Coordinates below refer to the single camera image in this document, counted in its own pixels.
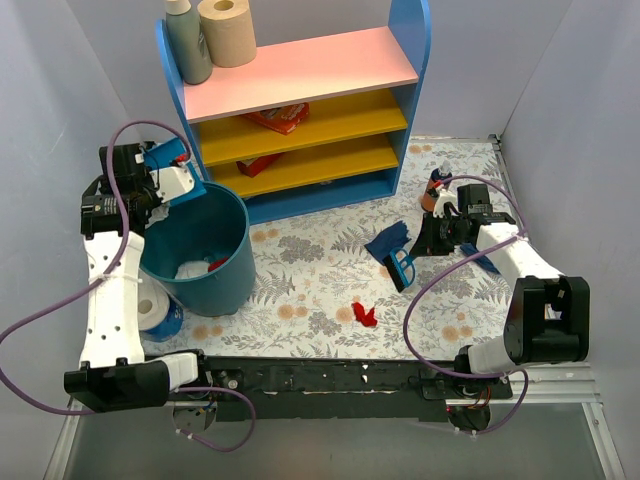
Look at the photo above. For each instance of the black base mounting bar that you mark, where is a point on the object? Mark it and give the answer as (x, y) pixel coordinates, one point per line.
(314, 389)

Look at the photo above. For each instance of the red box shelf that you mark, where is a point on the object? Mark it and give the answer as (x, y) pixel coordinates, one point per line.
(282, 120)
(254, 166)

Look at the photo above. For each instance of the grey green bottle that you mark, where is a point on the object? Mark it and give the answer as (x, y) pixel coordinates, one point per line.
(188, 43)

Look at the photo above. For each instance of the dark blue paper scrap middle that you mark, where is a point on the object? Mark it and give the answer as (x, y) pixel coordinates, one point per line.
(392, 237)

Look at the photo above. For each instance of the red paper scrap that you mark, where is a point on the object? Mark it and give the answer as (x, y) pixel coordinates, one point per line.
(365, 317)
(217, 263)

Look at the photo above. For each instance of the floral table cloth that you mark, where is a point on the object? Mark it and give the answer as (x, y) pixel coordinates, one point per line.
(311, 268)

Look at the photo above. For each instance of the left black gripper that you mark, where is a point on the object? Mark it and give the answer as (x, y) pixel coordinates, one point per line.
(151, 198)

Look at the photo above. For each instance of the white blue tape roll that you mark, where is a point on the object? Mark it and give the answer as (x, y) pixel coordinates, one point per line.
(159, 316)

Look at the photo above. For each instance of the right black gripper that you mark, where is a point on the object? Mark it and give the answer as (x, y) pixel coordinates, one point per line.
(430, 235)

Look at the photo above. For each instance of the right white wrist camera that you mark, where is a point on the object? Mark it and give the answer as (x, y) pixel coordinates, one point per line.
(445, 202)

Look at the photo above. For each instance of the red paper scrap left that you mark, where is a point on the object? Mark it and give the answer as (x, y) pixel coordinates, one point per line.
(217, 263)

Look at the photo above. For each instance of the blue plastic dustpan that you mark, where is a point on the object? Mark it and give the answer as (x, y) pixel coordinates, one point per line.
(173, 153)

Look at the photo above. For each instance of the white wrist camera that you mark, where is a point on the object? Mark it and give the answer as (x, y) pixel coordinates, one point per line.
(445, 202)
(173, 184)

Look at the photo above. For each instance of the red paper scrap right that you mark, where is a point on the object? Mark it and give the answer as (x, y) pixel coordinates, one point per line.
(365, 317)

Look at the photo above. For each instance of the teal plastic bucket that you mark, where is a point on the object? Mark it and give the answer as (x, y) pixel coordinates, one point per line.
(210, 227)

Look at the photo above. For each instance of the white paper scrap left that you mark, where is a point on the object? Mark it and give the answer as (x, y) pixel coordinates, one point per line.
(192, 269)

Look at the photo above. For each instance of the red box upper shelf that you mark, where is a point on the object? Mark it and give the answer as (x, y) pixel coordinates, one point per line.
(282, 120)

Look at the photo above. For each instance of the blue hand brush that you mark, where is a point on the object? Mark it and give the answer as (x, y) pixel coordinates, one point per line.
(401, 269)

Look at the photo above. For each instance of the orange spray bottle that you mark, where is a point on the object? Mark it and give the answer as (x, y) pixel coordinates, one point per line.
(430, 195)

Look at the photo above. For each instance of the blue pink yellow shelf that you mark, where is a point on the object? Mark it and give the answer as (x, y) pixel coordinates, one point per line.
(363, 91)

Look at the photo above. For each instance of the brown paper roll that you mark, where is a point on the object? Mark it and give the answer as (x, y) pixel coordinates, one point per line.
(229, 32)

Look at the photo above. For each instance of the red box lower shelf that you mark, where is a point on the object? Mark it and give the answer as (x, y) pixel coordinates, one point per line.
(254, 166)

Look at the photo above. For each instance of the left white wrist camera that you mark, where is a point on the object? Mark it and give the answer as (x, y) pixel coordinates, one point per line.
(173, 184)

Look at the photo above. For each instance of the aluminium frame rail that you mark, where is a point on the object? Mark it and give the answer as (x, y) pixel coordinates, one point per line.
(559, 432)

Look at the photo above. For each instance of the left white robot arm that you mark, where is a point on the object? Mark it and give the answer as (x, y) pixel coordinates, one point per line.
(113, 373)

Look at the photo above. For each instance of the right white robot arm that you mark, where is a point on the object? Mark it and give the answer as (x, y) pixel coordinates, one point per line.
(548, 319)

